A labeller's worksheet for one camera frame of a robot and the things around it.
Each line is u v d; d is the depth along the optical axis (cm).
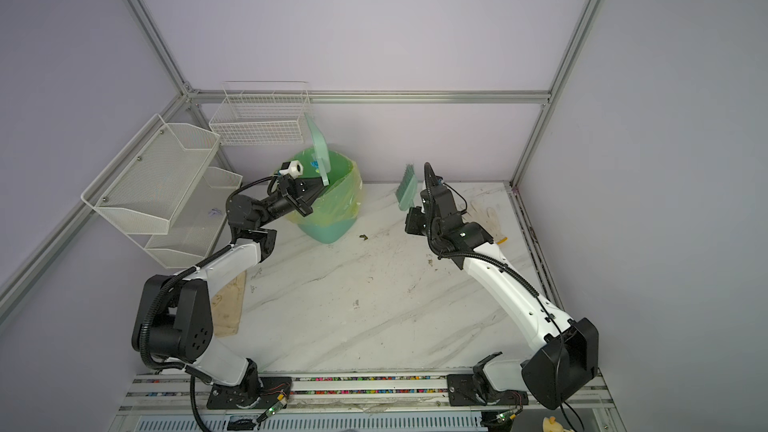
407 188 85
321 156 72
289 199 66
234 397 67
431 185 68
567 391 41
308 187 70
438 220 57
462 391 73
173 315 46
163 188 79
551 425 66
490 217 109
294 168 74
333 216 88
